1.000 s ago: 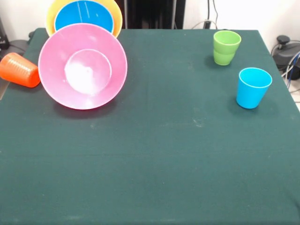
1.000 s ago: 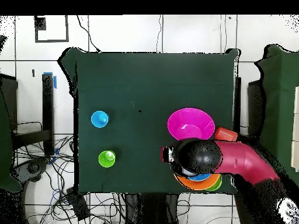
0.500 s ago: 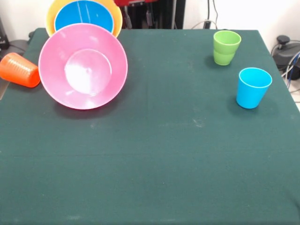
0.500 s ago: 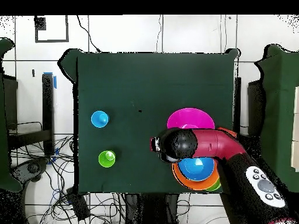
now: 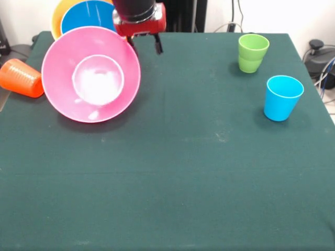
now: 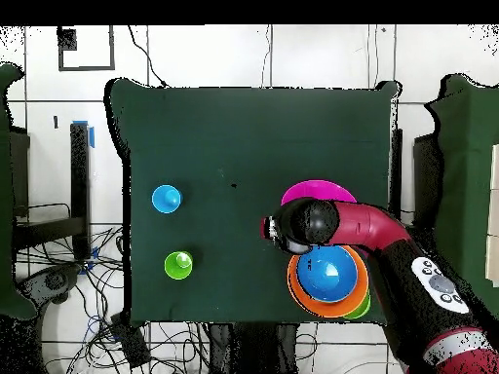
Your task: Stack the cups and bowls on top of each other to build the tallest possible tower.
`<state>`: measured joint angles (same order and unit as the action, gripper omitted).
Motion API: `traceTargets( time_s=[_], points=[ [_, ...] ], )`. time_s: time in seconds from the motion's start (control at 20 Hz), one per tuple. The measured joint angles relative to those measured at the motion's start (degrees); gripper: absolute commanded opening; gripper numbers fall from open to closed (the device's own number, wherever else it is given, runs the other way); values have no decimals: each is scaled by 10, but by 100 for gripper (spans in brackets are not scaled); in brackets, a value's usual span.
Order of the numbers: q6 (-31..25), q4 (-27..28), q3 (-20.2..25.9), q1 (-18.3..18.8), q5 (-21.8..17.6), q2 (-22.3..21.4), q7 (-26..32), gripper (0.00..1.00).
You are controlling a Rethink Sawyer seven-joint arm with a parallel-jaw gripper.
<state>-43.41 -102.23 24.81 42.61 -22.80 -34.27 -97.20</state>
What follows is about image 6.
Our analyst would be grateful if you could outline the black upright bar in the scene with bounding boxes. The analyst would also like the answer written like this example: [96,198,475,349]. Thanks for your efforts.
[389,127,403,219]

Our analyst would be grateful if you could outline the light blue cup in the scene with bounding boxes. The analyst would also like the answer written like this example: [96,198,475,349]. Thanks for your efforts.
[150,183,184,215]

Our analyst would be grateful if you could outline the white boxes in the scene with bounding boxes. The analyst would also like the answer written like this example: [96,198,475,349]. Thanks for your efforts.
[484,143,499,289]

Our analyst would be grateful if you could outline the small green bowl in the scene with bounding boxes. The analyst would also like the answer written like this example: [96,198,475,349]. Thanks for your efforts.
[343,290,372,321]

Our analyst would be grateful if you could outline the large orange bowl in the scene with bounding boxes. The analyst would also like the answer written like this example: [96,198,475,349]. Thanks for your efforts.
[287,244,370,319]

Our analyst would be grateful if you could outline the black L-shaped frame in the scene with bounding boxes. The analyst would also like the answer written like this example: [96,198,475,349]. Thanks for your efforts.
[11,122,92,261]

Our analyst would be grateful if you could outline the black power strip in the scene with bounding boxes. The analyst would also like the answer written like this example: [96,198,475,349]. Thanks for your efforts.
[109,311,152,369]

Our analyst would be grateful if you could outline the dark green tablecloth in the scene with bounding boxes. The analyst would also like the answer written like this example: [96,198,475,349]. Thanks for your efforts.
[103,76,401,326]

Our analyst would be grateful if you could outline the large pink bowl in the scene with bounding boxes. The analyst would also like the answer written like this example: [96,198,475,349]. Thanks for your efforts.
[280,179,359,206]

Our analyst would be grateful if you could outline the green cup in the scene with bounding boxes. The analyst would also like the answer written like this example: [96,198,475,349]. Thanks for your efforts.
[164,250,194,281]

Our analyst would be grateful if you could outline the floor cable tangle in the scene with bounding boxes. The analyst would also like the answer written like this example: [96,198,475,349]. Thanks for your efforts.
[19,225,211,374]

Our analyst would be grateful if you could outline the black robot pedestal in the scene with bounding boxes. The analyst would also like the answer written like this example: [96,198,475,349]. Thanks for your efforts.
[208,322,299,374]

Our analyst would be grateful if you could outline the black stand base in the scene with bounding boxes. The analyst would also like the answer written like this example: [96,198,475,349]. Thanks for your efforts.
[19,262,83,307]

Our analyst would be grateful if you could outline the light blue bowl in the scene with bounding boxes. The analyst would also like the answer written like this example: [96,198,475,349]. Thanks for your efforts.
[295,244,360,304]

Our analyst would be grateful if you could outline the green covered side table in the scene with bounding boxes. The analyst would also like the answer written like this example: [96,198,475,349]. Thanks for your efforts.
[0,63,38,322]
[422,73,499,313]

